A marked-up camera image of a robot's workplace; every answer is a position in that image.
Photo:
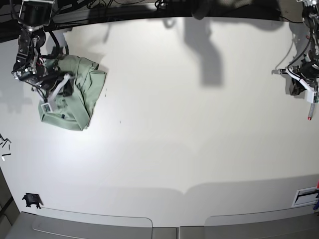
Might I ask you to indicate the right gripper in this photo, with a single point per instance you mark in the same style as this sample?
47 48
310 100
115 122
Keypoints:
44 80

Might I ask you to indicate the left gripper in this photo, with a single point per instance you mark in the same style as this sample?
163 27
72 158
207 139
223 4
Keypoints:
302 78

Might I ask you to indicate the light green T-shirt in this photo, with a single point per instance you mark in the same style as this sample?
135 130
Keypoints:
75 112

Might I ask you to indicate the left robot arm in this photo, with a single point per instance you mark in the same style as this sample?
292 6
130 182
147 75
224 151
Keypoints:
310 18

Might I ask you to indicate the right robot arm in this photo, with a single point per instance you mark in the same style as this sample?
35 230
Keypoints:
32 67

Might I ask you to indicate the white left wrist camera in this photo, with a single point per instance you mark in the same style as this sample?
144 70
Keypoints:
312 97

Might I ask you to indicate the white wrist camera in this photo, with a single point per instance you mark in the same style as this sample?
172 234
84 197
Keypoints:
48 107
312 97

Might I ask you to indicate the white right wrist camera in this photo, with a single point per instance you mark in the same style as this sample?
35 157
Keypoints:
48 107

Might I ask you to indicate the black clamp bracket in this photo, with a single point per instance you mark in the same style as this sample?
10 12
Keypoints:
32 199

